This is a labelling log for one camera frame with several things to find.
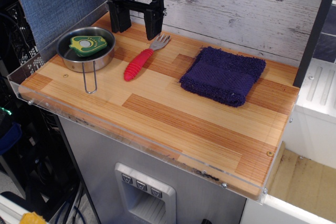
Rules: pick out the purple cloth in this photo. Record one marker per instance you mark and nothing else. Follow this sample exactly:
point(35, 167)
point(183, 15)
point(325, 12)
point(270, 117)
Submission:
point(223, 77)

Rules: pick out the small steel pan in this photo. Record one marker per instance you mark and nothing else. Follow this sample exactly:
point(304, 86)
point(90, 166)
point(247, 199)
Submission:
point(89, 64)

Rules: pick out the green yellow toy avocado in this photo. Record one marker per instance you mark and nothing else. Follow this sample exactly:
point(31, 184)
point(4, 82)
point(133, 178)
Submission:
point(85, 46)

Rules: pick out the clear acrylic table guard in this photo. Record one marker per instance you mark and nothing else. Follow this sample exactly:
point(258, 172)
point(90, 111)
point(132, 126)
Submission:
point(231, 147)

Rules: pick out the steel dispenser cabinet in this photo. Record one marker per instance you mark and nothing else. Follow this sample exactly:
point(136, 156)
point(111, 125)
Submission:
point(127, 184)

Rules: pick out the white side cabinet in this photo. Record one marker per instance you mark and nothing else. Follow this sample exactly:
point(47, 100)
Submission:
point(302, 181)

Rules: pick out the red handled metal fork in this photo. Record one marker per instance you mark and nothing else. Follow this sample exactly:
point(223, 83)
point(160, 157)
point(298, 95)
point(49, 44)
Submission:
point(138, 62)

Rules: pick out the black vertical post right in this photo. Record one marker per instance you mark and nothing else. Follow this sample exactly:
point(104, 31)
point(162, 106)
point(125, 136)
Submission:
point(312, 42)

